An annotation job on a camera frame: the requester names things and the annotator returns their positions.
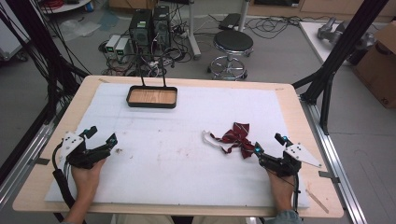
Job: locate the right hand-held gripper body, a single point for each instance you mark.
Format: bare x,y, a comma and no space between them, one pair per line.
280,165

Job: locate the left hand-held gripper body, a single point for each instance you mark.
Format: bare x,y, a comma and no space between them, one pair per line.
77,154

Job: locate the dark red striped bow tie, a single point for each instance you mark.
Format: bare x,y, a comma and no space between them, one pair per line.
238,137

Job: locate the person's right hand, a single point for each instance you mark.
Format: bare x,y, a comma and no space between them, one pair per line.
280,188

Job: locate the person's left hand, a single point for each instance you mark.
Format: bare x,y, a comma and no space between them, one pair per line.
85,179

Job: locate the white foam mat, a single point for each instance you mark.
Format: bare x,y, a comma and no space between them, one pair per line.
155,133

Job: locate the thin wooden stick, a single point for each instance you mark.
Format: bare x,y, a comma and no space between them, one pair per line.
317,201

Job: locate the black tray with wooden bottom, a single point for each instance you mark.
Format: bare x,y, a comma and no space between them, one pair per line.
152,97

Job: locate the small white power box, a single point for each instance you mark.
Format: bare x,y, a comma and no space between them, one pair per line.
122,48
112,46

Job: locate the white floor board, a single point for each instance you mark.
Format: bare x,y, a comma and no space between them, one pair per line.
314,40

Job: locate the clear plastic sheet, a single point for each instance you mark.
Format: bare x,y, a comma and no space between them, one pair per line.
77,28

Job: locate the black round stool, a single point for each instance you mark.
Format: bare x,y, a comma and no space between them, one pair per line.
233,41

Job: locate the black computer tower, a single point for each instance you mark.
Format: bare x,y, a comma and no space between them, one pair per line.
140,29
162,26

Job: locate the cardboard box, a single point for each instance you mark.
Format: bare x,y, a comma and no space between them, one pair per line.
378,68

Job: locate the grey machine part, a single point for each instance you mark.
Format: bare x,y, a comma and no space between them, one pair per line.
331,29

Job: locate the white cabinet on castors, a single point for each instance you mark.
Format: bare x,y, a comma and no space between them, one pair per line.
11,40

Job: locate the round white table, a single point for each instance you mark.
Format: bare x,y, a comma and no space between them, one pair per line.
67,6

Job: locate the black flat box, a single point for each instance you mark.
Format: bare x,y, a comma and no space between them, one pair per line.
229,21

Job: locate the grey desk leg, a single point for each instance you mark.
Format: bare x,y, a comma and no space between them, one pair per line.
193,34

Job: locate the small metal bracket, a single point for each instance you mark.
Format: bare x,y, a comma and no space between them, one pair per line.
42,161
328,175

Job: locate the aluminium rail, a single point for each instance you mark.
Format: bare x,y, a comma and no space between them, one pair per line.
25,158
336,155

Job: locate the black metal frame stand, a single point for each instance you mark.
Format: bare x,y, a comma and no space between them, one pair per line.
339,53

